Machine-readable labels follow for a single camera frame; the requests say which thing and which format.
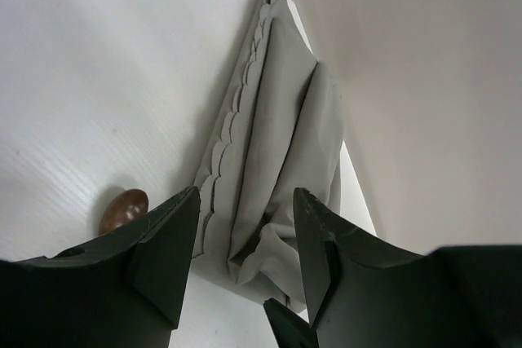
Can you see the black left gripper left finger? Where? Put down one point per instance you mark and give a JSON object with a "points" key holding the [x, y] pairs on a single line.
{"points": [[122, 289]]}

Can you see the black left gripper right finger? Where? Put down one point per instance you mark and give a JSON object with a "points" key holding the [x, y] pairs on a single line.
{"points": [[364, 292]]}

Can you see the grey cloth placemat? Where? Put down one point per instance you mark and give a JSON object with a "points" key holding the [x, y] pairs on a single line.
{"points": [[279, 128]]}

